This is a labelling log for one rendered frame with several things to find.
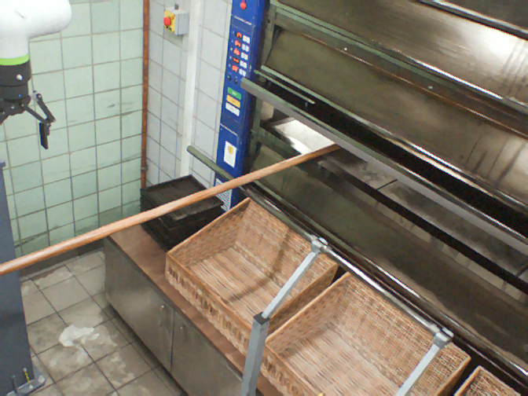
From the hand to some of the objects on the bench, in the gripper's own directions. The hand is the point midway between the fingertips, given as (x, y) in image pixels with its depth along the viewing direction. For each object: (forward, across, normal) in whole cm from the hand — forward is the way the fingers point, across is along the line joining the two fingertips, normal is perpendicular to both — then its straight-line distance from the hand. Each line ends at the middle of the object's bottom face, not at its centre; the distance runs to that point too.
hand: (20, 150), depth 147 cm
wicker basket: (+87, -79, +79) cm, 142 cm away
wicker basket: (+89, -82, +19) cm, 122 cm away
